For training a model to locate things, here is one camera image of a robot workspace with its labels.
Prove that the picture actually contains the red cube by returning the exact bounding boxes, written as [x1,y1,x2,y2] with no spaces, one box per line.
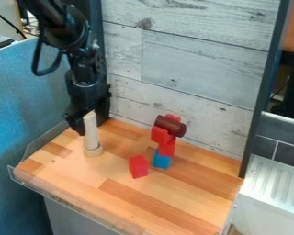
[127,154,152,180]

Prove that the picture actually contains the beige wooden peg with base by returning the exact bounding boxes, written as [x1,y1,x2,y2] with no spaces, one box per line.
[82,111,105,159]

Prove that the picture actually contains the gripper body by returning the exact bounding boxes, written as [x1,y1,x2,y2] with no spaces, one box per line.
[64,71,113,121]

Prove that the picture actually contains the blue block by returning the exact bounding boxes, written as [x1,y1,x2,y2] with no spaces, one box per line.
[152,148,175,170]

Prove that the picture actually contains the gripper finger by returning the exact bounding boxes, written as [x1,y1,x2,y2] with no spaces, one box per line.
[63,111,88,137]
[94,94,113,128]

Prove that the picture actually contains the red block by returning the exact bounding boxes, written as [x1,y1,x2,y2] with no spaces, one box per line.
[165,113,183,123]
[149,124,178,158]

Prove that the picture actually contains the dark red cylinder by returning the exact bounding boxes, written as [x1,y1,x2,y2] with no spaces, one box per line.
[153,115,188,139]

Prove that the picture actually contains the white grooved box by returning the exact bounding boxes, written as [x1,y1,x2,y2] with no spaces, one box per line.
[232,153,294,235]

